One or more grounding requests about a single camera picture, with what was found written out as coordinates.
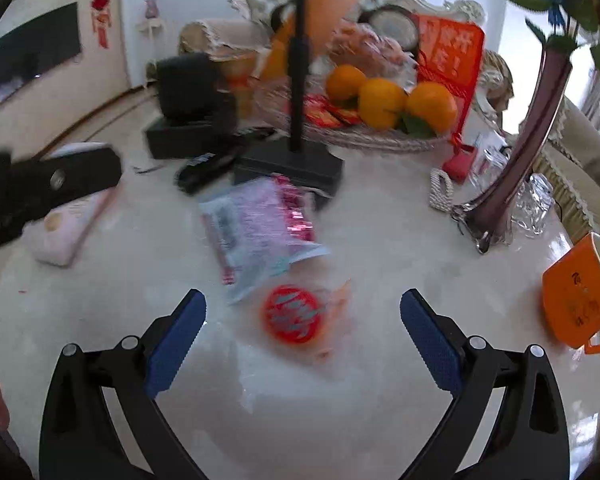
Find white tissue pack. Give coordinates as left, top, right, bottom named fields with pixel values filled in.
left=22, top=142, right=122, bottom=268

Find round red candy wrapper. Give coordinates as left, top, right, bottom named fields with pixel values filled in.
left=260, top=281, right=352, bottom=362

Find orange ceramic mug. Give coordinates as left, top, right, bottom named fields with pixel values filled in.
left=542, top=232, right=600, bottom=354

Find red chinese knot decoration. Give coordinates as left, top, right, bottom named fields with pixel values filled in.
left=91, top=0, right=111, bottom=50

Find purple glass flower vase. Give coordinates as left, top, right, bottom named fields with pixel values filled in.
left=450, top=0, right=600, bottom=256

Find wall mounted black television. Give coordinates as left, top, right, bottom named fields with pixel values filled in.
left=0, top=2, right=82, bottom=106

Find pink white snack bag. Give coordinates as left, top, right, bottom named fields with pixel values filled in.
left=199, top=174, right=328, bottom=304

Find oranges in fruit tray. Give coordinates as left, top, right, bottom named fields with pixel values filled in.
left=324, top=65, right=460, bottom=136

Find black phone stand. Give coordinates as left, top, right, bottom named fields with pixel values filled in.
left=233, top=0, right=343, bottom=209

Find beige fringed sofa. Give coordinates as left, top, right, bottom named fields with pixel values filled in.
left=529, top=84, right=600, bottom=436

